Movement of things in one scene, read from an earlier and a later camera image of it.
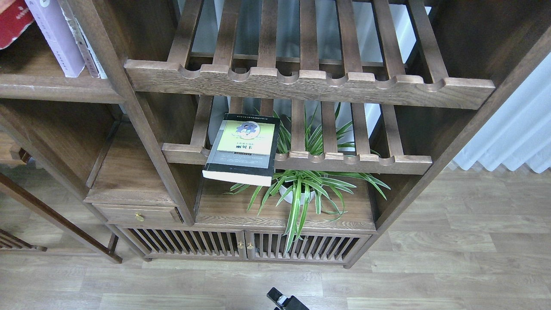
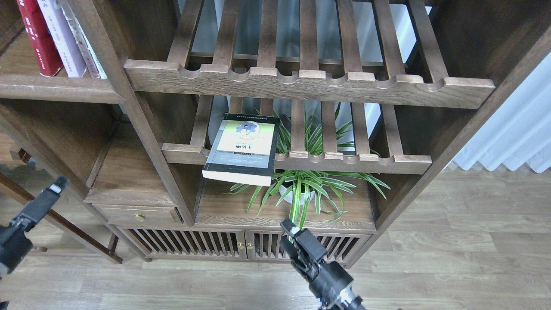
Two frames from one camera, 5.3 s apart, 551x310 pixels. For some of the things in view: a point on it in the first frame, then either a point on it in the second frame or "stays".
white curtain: [519, 132] stays
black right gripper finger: [276, 296] to [290, 227]
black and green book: [244, 149] stays
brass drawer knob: [140, 217] stays
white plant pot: [283, 190] stays
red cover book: [13, 20] to [49, 61]
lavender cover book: [54, 25] stays
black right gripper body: [293, 303] to [329, 279]
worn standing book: [92, 63] stays
